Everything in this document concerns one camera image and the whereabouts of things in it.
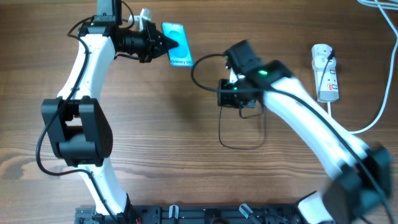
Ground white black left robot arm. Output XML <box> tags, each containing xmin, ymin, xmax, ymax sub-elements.
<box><xmin>41</xmin><ymin>1</ymin><xmax>178</xmax><ymax>223</ymax></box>

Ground blue screen smartphone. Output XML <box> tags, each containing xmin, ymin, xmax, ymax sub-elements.
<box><xmin>162</xmin><ymin>22</ymin><xmax>193</xmax><ymax>67</ymax></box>

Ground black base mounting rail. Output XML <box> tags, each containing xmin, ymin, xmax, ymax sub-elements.
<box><xmin>74</xmin><ymin>203</ymin><xmax>302</xmax><ymax>224</ymax></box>

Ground white charger adapter plug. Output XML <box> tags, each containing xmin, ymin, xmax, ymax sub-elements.
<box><xmin>312</xmin><ymin>55</ymin><xmax>336</xmax><ymax>72</ymax></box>

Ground white power strip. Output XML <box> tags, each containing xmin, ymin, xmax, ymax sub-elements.
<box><xmin>312</xmin><ymin>44</ymin><xmax>339</xmax><ymax>103</ymax></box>

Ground white power strip cord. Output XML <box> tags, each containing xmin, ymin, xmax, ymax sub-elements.
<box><xmin>326</xmin><ymin>0</ymin><xmax>398</xmax><ymax>135</ymax></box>

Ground black charging cable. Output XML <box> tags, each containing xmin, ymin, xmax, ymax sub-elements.
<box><xmin>218</xmin><ymin>48</ymin><xmax>336</xmax><ymax>151</ymax></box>

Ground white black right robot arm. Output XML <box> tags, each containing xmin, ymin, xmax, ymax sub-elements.
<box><xmin>223</xmin><ymin>40</ymin><xmax>393</xmax><ymax>223</ymax></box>

